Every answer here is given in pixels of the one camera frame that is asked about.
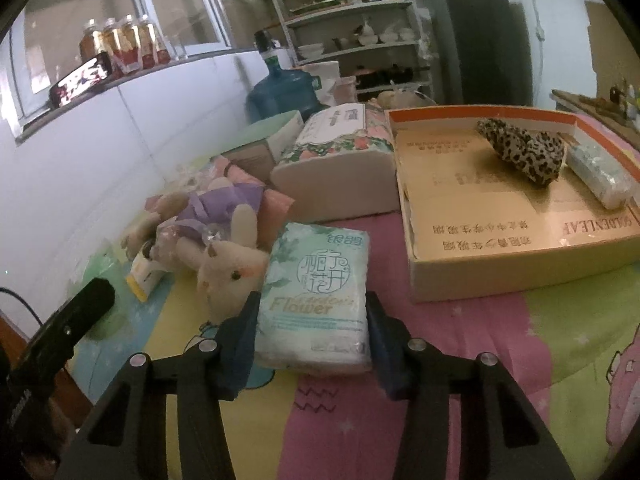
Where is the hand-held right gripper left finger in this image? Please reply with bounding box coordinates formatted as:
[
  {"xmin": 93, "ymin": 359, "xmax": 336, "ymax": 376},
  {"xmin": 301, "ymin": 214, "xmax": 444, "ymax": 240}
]
[{"xmin": 52, "ymin": 290, "xmax": 263, "ymax": 480}]

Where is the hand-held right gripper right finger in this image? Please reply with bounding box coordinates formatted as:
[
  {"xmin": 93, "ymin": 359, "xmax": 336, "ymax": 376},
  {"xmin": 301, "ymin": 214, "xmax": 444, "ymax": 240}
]
[{"xmin": 365, "ymin": 291, "xmax": 576, "ymax": 480}]

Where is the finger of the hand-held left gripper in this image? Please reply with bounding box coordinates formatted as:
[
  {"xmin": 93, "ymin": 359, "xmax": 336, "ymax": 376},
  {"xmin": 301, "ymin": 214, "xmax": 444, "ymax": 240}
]
[{"xmin": 22, "ymin": 276, "xmax": 117, "ymax": 367}]

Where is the plush bunny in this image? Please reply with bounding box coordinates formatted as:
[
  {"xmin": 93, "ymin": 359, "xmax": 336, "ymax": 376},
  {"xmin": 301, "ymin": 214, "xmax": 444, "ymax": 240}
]
[{"xmin": 155, "ymin": 182, "xmax": 271, "ymax": 325}]

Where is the pale green tissue pack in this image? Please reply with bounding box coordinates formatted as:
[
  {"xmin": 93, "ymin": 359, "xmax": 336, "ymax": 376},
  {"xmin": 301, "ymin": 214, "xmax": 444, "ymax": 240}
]
[{"xmin": 256, "ymin": 222, "xmax": 374, "ymax": 376}]

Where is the shallow cardboard box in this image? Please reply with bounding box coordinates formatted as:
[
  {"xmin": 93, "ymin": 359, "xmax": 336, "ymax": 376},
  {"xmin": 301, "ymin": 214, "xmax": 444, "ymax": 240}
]
[{"xmin": 385, "ymin": 105, "xmax": 640, "ymax": 304}]

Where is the green translucent plastic bag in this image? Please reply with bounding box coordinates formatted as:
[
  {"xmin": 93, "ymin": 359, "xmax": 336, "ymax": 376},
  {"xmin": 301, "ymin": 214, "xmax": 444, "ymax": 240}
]
[{"xmin": 75, "ymin": 240, "xmax": 132, "ymax": 342}]

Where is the small yellow white box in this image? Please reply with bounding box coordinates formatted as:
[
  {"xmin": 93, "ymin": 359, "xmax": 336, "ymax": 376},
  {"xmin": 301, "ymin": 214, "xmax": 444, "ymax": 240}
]
[{"xmin": 125, "ymin": 252, "xmax": 169, "ymax": 304}]

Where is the large floral tissue pack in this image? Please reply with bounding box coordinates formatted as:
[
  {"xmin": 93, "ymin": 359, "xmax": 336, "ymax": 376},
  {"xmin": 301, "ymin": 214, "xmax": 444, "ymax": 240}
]
[{"xmin": 270, "ymin": 102, "xmax": 402, "ymax": 223}]

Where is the green tissue box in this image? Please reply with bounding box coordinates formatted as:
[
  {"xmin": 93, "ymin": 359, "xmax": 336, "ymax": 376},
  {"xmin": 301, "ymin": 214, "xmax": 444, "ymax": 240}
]
[{"xmin": 220, "ymin": 110, "xmax": 305, "ymax": 183}]

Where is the smartphone with lit screen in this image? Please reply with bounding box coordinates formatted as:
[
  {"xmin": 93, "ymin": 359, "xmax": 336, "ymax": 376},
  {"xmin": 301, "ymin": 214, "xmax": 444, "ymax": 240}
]
[{"xmin": 49, "ymin": 52, "xmax": 114, "ymax": 109}]

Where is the leopard print cloth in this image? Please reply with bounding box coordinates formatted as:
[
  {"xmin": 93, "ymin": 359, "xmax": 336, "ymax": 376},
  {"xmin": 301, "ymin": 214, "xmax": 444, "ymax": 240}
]
[{"xmin": 475, "ymin": 117, "xmax": 567, "ymax": 188}]

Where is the tan plush toy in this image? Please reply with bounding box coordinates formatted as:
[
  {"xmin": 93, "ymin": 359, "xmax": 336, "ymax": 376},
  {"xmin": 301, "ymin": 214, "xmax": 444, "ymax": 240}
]
[{"xmin": 377, "ymin": 87, "xmax": 437, "ymax": 110}]

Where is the blue water jug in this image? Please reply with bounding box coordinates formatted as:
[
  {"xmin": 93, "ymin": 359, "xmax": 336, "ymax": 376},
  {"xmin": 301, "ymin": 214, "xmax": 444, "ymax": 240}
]
[{"xmin": 245, "ymin": 56, "xmax": 324, "ymax": 124}]

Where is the white plastic bag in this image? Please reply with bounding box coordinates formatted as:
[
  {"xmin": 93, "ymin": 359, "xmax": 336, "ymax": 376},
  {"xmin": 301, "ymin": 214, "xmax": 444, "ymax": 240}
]
[{"xmin": 301, "ymin": 60, "xmax": 342, "ymax": 109}]

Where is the small clear-wrapped tissue pack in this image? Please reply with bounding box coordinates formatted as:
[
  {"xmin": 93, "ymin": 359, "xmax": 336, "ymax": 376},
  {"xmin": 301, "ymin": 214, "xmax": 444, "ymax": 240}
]
[{"xmin": 565, "ymin": 142, "xmax": 634, "ymax": 210}]

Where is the white framed window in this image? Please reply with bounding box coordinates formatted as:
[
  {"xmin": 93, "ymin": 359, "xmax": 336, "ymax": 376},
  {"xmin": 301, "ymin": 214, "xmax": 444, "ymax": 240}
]
[{"xmin": 10, "ymin": 0, "xmax": 273, "ymax": 137}]

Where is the black white water pump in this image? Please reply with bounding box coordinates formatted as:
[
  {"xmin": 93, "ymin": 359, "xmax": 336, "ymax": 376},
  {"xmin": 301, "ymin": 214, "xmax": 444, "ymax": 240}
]
[{"xmin": 254, "ymin": 30, "xmax": 282, "ymax": 62}]

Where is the wooden side table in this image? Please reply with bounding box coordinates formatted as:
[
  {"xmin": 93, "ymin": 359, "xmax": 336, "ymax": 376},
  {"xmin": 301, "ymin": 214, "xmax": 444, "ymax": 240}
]
[{"xmin": 550, "ymin": 87, "xmax": 640, "ymax": 135}]

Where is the dark refrigerator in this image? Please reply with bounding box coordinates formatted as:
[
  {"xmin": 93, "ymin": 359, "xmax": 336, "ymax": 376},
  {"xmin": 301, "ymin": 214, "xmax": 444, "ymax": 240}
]
[{"xmin": 424, "ymin": 0, "xmax": 534, "ymax": 107}]

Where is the grey metal shelf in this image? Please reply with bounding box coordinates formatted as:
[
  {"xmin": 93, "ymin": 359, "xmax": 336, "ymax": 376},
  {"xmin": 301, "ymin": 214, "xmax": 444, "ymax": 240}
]
[{"xmin": 269, "ymin": 0, "xmax": 437, "ymax": 107}]

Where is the black cable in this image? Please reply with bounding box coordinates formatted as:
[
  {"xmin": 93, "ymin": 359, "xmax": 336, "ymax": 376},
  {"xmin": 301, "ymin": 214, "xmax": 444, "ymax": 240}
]
[{"xmin": 0, "ymin": 287, "xmax": 45, "ymax": 332}]

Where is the cardboard sheet on wall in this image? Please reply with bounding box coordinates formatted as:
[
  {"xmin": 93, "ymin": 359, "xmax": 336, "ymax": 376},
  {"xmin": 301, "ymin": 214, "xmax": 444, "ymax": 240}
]
[{"xmin": 584, "ymin": 0, "xmax": 640, "ymax": 92}]

